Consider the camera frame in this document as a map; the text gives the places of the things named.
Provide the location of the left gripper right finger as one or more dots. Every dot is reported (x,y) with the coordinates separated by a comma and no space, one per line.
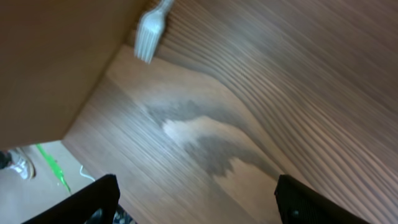
(299,204)

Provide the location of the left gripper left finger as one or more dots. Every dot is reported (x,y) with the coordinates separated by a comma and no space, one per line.
(103,195)

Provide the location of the white plastic fork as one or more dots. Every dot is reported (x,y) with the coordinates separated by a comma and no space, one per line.
(150,29)

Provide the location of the green tape strip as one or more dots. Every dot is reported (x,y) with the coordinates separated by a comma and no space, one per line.
(56,169)

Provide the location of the white sneaker on floor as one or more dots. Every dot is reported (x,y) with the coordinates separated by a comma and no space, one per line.
(16,159)

